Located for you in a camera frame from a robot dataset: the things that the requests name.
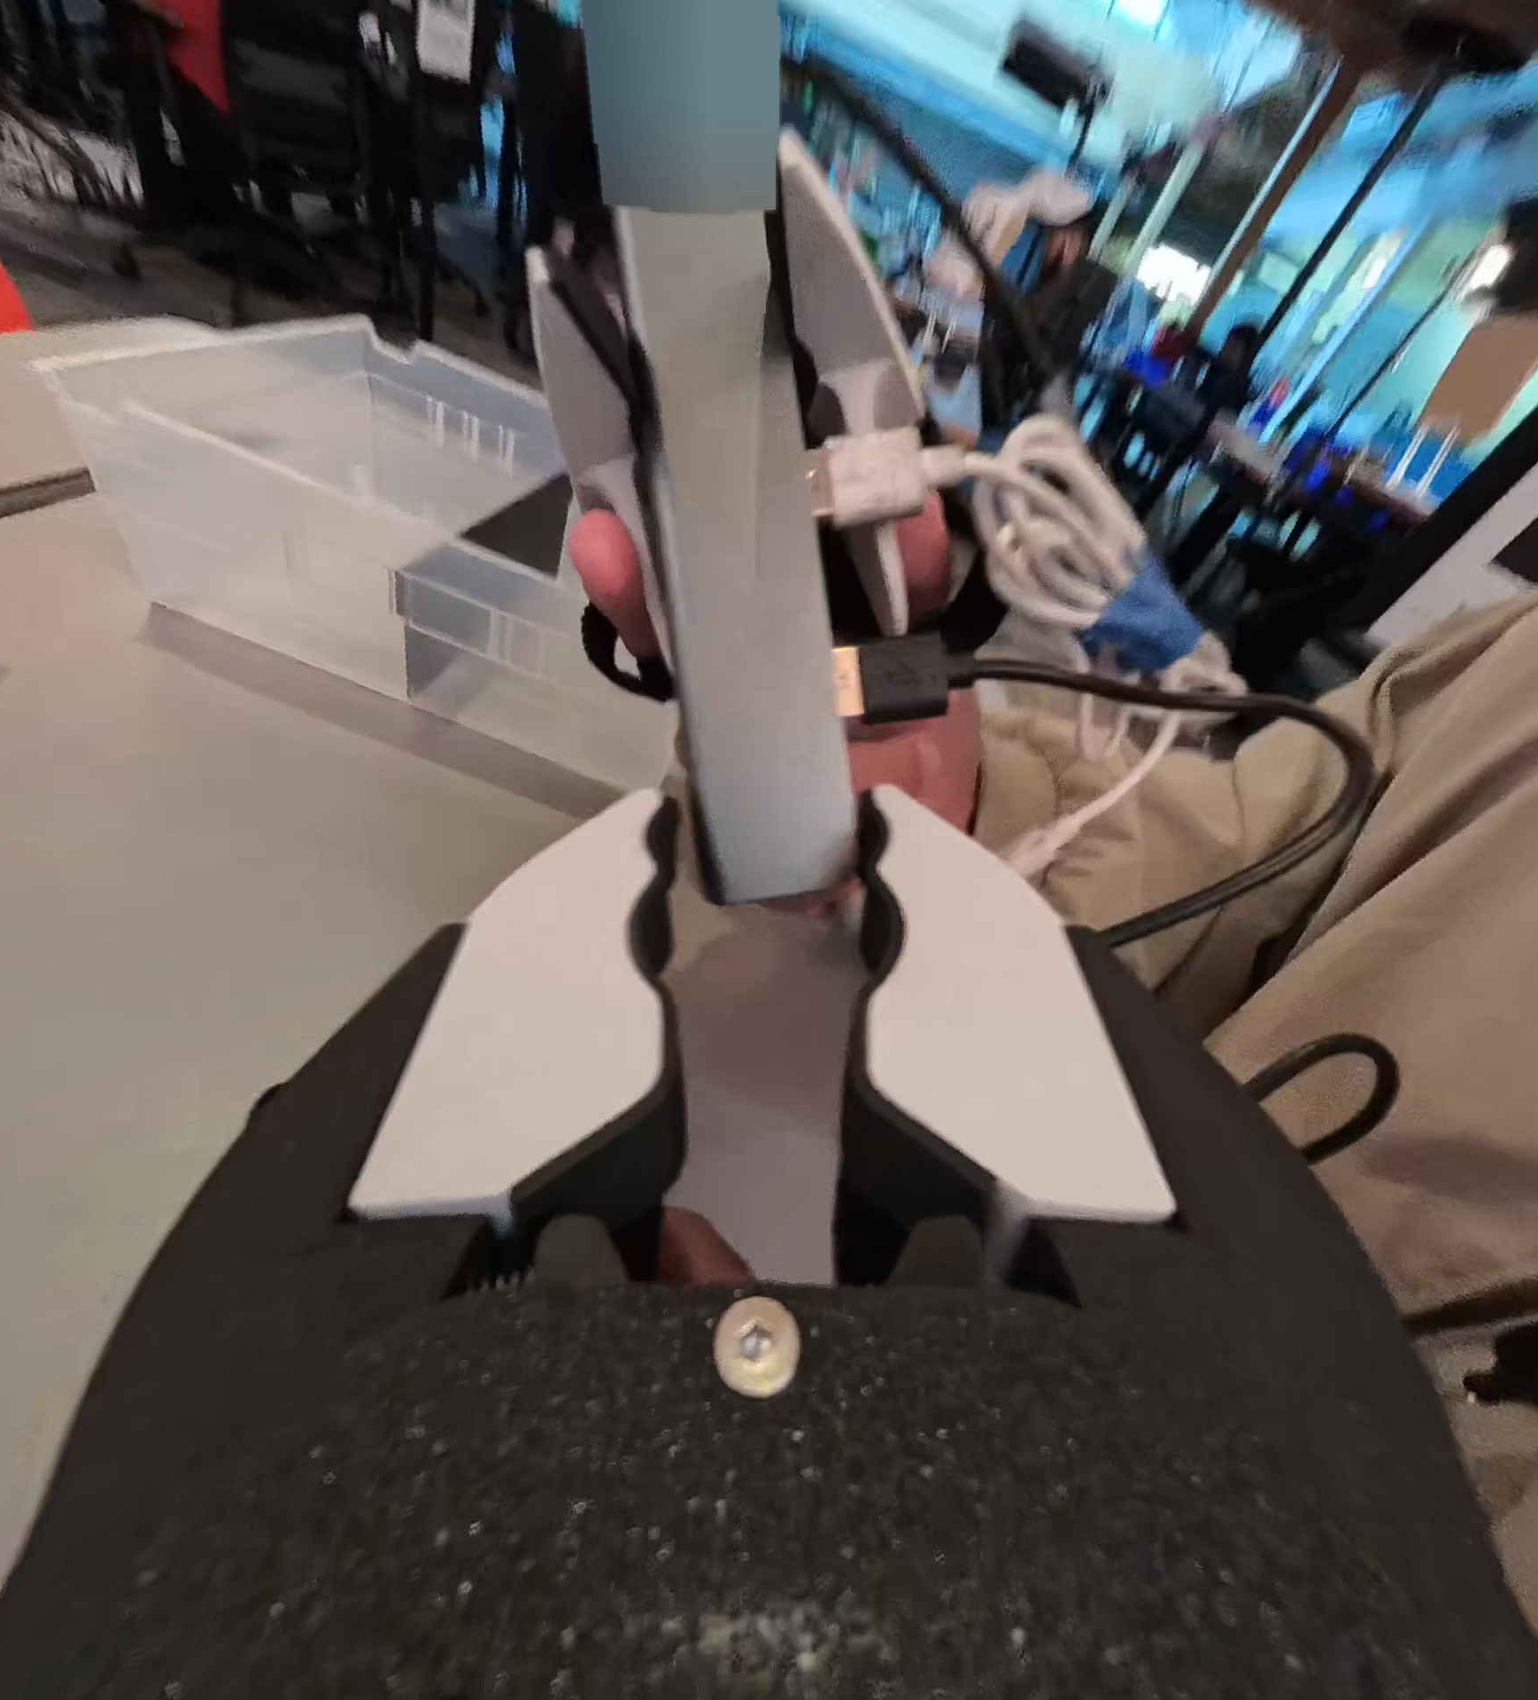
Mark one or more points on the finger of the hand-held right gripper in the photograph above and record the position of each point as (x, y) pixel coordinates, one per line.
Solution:
(835, 292)
(562, 399)

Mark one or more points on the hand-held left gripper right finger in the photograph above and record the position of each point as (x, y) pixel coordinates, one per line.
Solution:
(1021, 1075)

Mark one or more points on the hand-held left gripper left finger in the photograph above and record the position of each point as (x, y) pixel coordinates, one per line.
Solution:
(530, 1063)

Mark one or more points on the grey USB hub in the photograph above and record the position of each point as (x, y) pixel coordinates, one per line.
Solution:
(743, 597)

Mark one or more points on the clear plastic bin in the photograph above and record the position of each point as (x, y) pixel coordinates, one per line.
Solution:
(250, 438)

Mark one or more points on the person's right hand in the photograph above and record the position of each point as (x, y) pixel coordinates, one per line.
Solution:
(610, 570)

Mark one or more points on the black bin divider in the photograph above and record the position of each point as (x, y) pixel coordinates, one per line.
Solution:
(530, 532)

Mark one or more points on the printed tag sign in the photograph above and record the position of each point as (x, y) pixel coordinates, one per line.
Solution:
(1432, 585)

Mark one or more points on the person's beige jacket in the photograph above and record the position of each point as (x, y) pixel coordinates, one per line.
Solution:
(1512, 1196)

